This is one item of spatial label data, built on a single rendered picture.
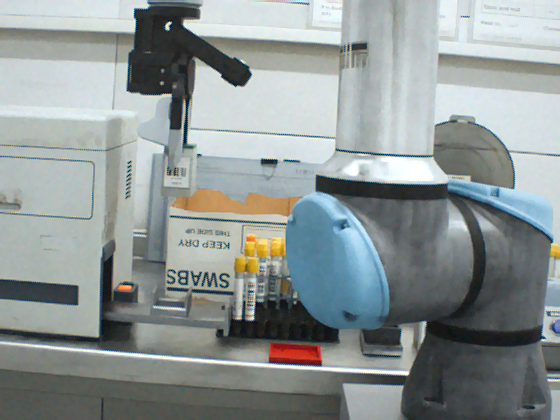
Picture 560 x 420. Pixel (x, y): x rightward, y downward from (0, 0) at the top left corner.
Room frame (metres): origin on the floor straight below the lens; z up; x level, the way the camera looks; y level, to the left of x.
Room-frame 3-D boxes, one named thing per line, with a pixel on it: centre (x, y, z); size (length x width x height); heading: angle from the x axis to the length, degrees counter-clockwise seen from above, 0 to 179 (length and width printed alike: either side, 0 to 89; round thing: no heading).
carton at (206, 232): (1.62, 0.05, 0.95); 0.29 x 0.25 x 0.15; 0
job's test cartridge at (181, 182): (1.24, 0.13, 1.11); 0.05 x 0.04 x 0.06; 178
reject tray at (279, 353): (1.19, -0.04, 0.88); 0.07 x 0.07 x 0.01; 0
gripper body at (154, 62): (1.24, 0.15, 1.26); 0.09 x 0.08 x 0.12; 88
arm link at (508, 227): (0.88, -0.21, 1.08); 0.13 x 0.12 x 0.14; 120
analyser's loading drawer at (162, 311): (1.24, 0.15, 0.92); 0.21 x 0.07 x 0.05; 90
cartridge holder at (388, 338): (1.26, -0.16, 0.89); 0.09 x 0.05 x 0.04; 179
